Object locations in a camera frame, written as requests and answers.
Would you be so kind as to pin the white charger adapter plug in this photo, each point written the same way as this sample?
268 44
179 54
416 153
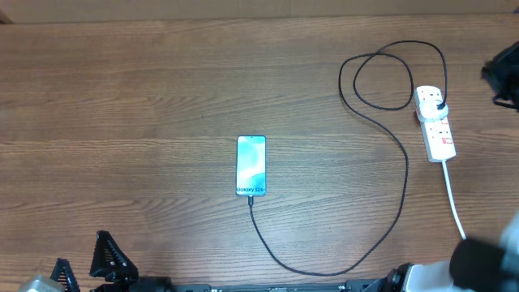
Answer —
430 111

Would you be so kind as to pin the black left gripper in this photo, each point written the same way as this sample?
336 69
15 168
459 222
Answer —
121 276

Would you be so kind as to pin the white power strip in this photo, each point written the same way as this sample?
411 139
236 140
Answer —
437 135

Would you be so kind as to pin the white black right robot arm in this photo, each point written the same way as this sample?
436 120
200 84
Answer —
475 265

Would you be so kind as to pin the smartphone with lit screen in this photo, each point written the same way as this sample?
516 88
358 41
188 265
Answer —
251 165

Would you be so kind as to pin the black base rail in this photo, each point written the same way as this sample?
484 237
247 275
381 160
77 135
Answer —
347 286

